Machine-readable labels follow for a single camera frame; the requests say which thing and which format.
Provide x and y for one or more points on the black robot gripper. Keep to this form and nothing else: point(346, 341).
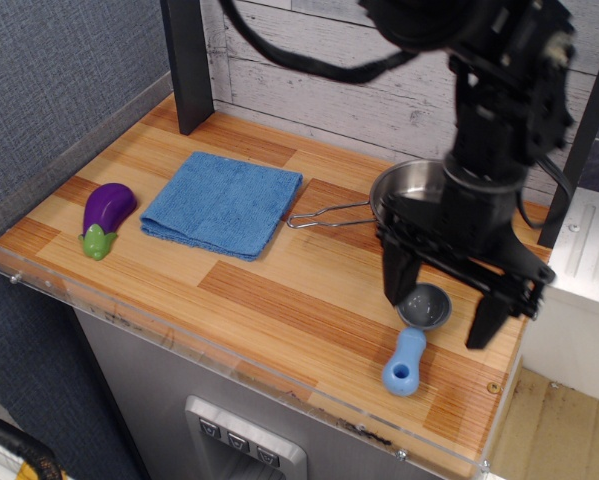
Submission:
point(472, 240)

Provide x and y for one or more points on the blue and grey toy spoon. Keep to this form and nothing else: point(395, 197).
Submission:
point(426, 308)

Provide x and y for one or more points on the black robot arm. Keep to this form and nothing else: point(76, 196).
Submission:
point(511, 60)

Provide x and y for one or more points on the blue folded cloth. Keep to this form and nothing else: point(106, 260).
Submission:
point(222, 205)

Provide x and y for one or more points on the stainless steel pan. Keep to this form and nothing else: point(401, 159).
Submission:
point(411, 191)

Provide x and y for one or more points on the white toy sink unit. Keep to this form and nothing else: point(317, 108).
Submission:
point(562, 344)

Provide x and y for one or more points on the silver dispenser button panel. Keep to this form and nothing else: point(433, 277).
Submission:
point(232, 447)

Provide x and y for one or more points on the grey toy fridge cabinet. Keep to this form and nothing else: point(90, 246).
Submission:
point(150, 384)

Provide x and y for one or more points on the purple toy eggplant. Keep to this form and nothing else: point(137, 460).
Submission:
point(107, 207)

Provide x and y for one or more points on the yellow and black object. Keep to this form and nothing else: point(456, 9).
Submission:
point(38, 460)

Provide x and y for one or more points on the clear acrylic guard rail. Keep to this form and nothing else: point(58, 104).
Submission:
point(309, 315)

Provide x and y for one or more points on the dark right vertical post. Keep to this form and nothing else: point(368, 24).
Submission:
point(586, 20)

